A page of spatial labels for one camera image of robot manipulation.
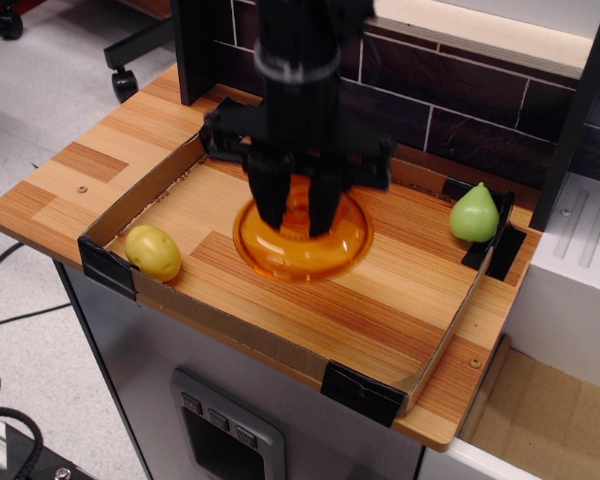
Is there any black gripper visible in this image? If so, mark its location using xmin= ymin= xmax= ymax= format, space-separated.
xmin=204 ymin=77 xmax=396 ymax=238

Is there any orange transparent pot lid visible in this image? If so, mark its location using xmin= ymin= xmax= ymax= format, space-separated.
xmin=233 ymin=175 xmax=374 ymax=283

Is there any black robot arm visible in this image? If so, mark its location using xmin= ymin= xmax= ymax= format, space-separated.
xmin=201 ymin=1 xmax=396 ymax=237

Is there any yellow toy potato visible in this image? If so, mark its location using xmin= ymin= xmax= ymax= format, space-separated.
xmin=125 ymin=225 xmax=181 ymax=282

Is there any green toy pear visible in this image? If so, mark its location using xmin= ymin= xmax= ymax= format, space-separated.
xmin=450 ymin=182 xmax=499 ymax=243

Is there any cardboard fence with black tape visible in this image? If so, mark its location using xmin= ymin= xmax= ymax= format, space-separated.
xmin=79 ymin=137 xmax=539 ymax=445

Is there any black office chair base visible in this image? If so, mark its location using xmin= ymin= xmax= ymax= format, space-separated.
xmin=104 ymin=18 xmax=173 ymax=103

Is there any grey oven control panel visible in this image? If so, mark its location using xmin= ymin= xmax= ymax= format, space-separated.
xmin=170 ymin=369 xmax=287 ymax=480

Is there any white toy sink drainboard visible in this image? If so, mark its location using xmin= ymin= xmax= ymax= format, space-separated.
xmin=532 ymin=174 xmax=600 ymax=290

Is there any black caster wheel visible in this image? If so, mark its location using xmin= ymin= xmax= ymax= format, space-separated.
xmin=0 ymin=0 xmax=24 ymax=40

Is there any black post left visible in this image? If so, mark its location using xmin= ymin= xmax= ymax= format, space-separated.
xmin=169 ymin=0 xmax=261 ymax=107

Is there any black post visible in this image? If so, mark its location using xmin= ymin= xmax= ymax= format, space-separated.
xmin=529 ymin=24 xmax=600 ymax=232
xmin=169 ymin=0 xmax=261 ymax=107

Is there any black floor cable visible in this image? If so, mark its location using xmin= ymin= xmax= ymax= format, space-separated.
xmin=0 ymin=239 xmax=74 ymax=331

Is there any black post right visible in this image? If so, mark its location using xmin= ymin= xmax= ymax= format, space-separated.
xmin=529 ymin=24 xmax=600 ymax=232

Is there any black braided cable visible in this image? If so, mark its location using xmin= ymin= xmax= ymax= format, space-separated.
xmin=0 ymin=407 xmax=45 ymax=480

